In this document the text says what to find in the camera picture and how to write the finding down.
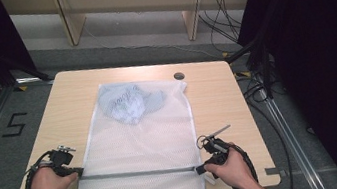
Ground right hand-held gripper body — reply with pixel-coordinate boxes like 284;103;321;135
194;124;237;169

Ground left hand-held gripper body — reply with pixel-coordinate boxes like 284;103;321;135
46;142;80;179

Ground white mesh laundry bag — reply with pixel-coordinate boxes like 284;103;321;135
57;70;208;189

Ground person's right hand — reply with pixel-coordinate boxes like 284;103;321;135
201;144;256;189

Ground person's left hand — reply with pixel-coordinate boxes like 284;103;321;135
21;161;81;189

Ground light wooden table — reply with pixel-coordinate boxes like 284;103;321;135
0;41;282;189

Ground grey tape strip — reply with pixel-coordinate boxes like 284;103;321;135
263;164;288;180

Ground light blue printed garment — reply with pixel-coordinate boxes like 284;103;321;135
96;76;171;131

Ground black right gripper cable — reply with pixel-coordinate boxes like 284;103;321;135
227;138;261;188

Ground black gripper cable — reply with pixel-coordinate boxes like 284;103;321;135
18;149;59;189
227;138;261;188

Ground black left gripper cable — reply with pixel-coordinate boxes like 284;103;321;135
18;149;59;189

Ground black cables by rail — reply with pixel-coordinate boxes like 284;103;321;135
234;67;297;189

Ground grey round cable grommet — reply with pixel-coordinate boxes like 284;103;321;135
172;71;186;81

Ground bundle of black floor cables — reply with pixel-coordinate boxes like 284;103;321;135
195;0;249;58

